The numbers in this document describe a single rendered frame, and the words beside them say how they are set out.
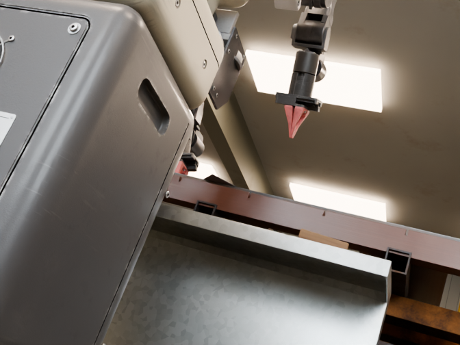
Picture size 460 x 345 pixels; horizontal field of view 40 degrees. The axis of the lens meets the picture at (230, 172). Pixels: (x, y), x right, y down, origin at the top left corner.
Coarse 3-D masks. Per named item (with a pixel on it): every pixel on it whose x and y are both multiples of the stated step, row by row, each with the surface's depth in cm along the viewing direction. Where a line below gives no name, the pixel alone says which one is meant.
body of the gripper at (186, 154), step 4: (188, 140) 174; (188, 144) 174; (188, 148) 174; (184, 152) 172; (188, 152) 173; (184, 156) 170; (188, 156) 170; (192, 156) 170; (184, 160) 173; (188, 160) 173; (192, 160) 173; (196, 160) 173; (196, 164) 173
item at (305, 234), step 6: (300, 234) 126; (306, 234) 126; (312, 234) 126; (318, 234) 126; (312, 240) 125; (318, 240) 125; (324, 240) 125; (330, 240) 125; (336, 240) 125; (336, 246) 125; (342, 246) 125
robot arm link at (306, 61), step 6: (300, 54) 147; (306, 54) 146; (312, 54) 146; (294, 60) 149; (300, 60) 147; (306, 60) 146; (312, 60) 147; (318, 60) 148; (294, 66) 148; (300, 66) 147; (306, 66) 146; (312, 66) 147; (300, 72) 148; (306, 72) 146; (312, 72) 147
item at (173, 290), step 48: (144, 288) 136; (192, 288) 134; (240, 288) 131; (288, 288) 129; (336, 288) 127; (144, 336) 131; (192, 336) 129; (240, 336) 127; (288, 336) 125; (336, 336) 123
